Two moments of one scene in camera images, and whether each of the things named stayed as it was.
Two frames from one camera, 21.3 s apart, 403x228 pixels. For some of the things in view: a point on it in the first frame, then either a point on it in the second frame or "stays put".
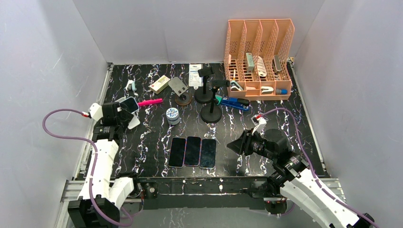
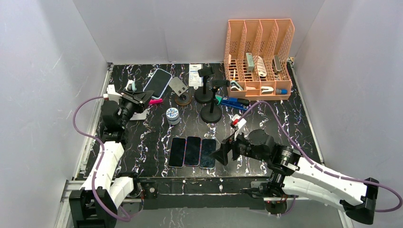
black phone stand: (210, 113) stays put
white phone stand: (135, 121) -> (139, 116)
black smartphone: (177, 152) stays put
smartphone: (207, 154) stays put
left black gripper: (126, 118) -> (138, 99)
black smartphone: (192, 152) stays put
